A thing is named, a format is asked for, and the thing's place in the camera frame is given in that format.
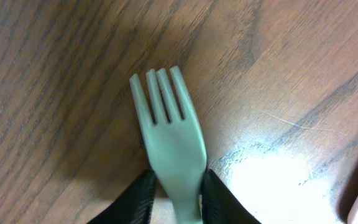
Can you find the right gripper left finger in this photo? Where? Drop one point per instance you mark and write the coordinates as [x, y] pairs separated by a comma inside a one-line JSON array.
[[134, 205]]

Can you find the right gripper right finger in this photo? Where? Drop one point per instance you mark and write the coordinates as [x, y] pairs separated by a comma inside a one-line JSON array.
[[219, 205]]

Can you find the white plastic fork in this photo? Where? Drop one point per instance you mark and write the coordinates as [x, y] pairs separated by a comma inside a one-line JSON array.
[[173, 139]]

